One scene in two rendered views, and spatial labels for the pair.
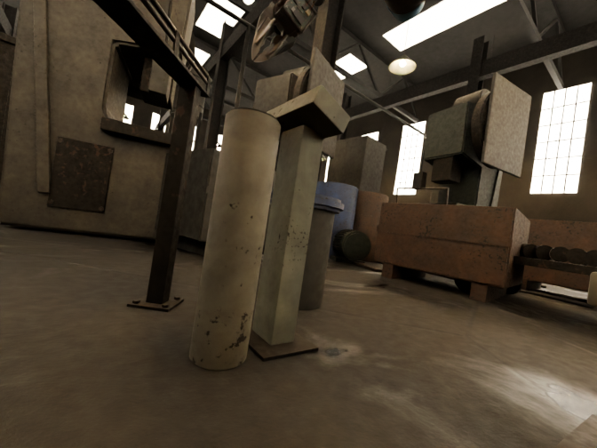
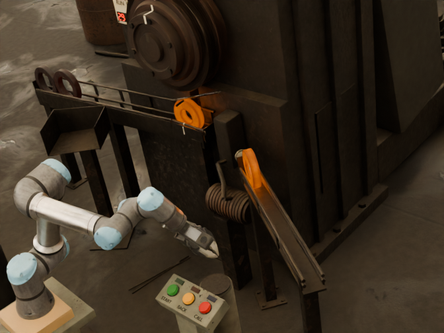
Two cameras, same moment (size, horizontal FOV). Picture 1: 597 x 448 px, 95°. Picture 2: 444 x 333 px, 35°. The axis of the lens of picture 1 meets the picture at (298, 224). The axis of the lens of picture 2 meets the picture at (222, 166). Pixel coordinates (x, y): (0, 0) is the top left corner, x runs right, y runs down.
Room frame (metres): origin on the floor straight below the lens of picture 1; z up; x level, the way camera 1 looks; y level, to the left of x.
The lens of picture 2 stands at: (2.48, 0.02, 2.24)
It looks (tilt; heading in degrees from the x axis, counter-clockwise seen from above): 33 degrees down; 174
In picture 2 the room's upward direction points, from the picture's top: 10 degrees counter-clockwise
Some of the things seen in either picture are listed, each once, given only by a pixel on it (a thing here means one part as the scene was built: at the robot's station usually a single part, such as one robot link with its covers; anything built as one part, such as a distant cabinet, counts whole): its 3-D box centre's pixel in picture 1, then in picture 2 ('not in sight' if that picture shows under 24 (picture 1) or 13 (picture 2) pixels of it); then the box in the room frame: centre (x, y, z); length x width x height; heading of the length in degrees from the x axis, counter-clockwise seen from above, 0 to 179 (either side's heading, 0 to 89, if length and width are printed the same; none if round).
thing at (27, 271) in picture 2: not in sight; (26, 273); (0.27, -0.56, 0.52); 0.13 x 0.12 x 0.14; 138
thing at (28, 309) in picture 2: not in sight; (32, 296); (0.27, -0.57, 0.40); 0.15 x 0.15 x 0.10
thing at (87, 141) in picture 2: not in sight; (92, 181); (-0.52, -0.30, 0.36); 0.26 x 0.20 x 0.72; 72
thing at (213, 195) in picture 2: not in sight; (238, 240); (0.08, 0.30, 0.27); 0.22 x 0.13 x 0.53; 37
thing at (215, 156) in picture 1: (228, 207); not in sight; (2.47, 0.64, 0.39); 1.03 x 0.83 x 0.77; 142
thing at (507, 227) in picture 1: (448, 246); not in sight; (2.27, -1.26, 0.33); 0.93 x 0.73 x 0.66; 44
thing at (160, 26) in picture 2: not in sight; (154, 45); (-0.20, 0.13, 1.11); 0.28 x 0.06 x 0.28; 37
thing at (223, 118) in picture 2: not in sight; (230, 139); (-0.08, 0.36, 0.68); 0.11 x 0.08 x 0.24; 127
